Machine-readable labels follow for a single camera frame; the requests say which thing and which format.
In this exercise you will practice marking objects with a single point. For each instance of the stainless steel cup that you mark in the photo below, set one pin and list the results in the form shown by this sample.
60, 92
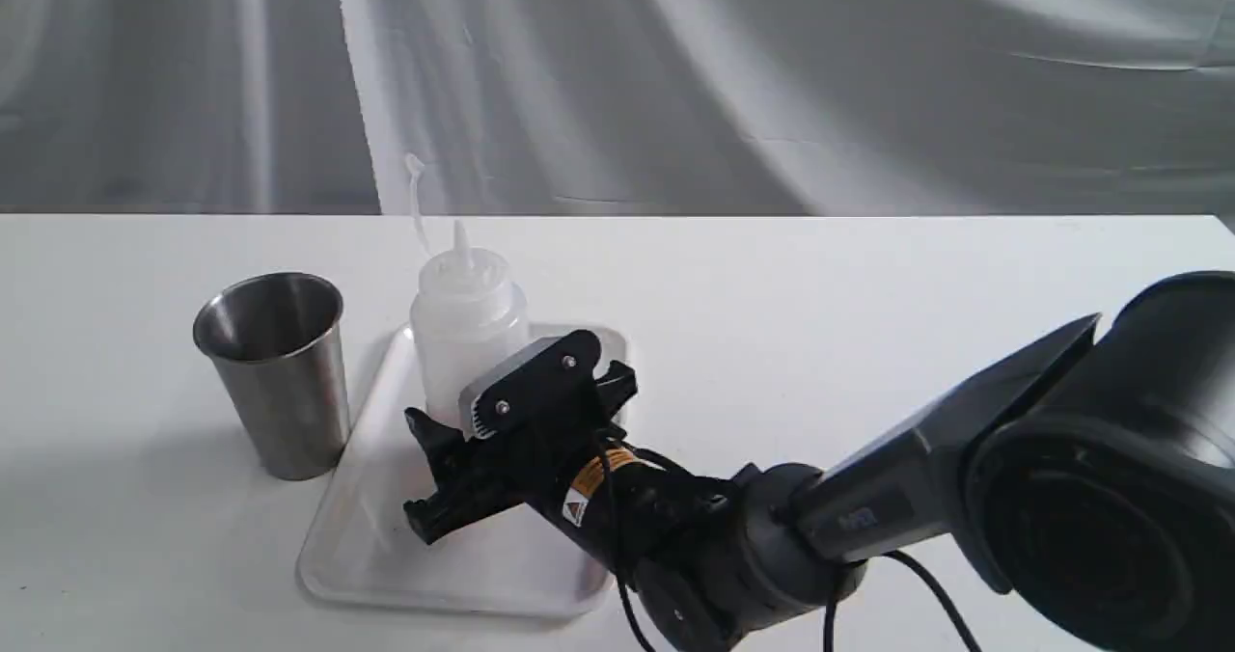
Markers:
276, 343

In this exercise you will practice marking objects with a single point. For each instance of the grey draped backdrop cloth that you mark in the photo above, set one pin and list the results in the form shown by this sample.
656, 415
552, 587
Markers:
827, 107

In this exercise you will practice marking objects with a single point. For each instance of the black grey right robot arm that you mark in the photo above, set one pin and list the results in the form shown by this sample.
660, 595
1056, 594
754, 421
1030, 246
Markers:
1091, 475

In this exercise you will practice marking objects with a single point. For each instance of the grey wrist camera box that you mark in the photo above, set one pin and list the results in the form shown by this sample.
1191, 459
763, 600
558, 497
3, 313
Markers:
523, 383

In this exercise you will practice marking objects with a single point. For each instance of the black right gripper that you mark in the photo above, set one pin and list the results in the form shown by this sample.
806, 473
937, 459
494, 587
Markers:
569, 461

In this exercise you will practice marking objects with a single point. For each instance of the white rectangular plastic tray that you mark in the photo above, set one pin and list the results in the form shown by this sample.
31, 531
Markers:
360, 551

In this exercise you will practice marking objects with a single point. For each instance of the squeeze bottle with amber liquid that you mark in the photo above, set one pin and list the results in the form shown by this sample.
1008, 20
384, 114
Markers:
468, 316

